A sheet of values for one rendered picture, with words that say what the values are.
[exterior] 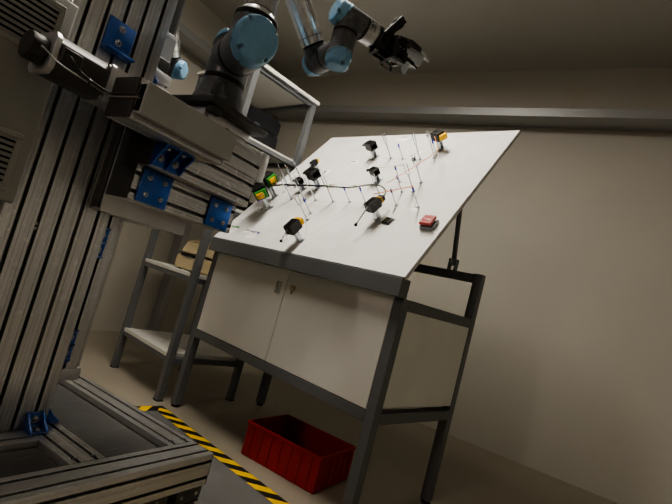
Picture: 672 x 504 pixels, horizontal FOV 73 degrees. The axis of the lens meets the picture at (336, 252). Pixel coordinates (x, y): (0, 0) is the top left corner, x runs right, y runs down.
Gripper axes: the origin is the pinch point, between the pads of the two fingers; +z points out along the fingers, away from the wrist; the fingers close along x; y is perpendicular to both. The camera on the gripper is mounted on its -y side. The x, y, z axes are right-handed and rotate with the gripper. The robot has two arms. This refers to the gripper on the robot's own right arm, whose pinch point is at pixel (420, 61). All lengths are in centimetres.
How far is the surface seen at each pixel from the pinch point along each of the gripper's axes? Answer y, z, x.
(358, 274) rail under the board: 71, 10, -26
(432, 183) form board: 22, 43, -30
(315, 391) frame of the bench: 115, 12, -42
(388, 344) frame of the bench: 93, 19, -14
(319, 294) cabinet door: 79, 9, -48
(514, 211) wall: -21, 185, -90
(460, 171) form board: 15, 51, -23
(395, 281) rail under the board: 72, 14, -11
